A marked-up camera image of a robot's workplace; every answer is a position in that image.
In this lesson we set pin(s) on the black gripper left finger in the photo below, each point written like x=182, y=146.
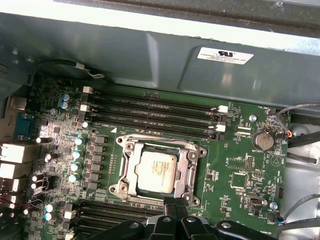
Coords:
x=160, y=227

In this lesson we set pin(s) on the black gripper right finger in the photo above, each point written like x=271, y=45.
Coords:
x=192, y=228

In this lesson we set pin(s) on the metal socket cover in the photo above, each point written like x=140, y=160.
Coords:
x=135, y=157

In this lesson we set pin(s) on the black RAM slot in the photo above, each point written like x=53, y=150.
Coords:
x=150, y=118
x=150, y=127
x=82, y=232
x=150, y=101
x=150, y=108
x=105, y=223
x=112, y=205
x=107, y=214

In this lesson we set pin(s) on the CPU socket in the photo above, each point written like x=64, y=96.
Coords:
x=203, y=152

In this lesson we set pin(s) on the green motherboard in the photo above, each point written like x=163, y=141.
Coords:
x=225, y=150

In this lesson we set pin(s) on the silver coin cell battery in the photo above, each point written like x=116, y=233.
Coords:
x=262, y=140

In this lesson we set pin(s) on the silver rear port block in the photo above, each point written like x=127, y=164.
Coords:
x=12, y=170
x=15, y=152

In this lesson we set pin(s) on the black PC case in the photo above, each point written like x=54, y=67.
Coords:
x=150, y=55

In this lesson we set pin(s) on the white printed case label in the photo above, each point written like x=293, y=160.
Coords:
x=225, y=56

